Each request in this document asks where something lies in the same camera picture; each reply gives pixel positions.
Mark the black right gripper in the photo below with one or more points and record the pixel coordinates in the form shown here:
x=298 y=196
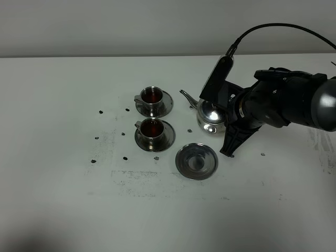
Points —
x=279 y=97

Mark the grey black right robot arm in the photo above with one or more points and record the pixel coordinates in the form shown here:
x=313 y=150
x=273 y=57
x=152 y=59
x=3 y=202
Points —
x=326 y=100

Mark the stainless steel teapot saucer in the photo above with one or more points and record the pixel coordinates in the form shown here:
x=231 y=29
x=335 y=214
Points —
x=196 y=161

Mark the near stainless steel saucer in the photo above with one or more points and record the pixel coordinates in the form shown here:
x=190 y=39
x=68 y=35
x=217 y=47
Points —
x=165 y=143

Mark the far stainless steel saucer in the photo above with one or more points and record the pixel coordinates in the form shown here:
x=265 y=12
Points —
x=164 y=109

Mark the near stainless steel teacup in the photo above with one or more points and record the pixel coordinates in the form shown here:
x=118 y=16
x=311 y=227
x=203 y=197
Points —
x=150 y=130

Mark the stainless steel teacup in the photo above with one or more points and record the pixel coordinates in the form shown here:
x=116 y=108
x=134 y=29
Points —
x=150 y=130
x=151 y=97

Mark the far stainless steel teacup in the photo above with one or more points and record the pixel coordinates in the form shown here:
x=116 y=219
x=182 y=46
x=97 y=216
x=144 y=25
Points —
x=151 y=97

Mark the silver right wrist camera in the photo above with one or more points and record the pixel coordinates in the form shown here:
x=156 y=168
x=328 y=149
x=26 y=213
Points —
x=215 y=81

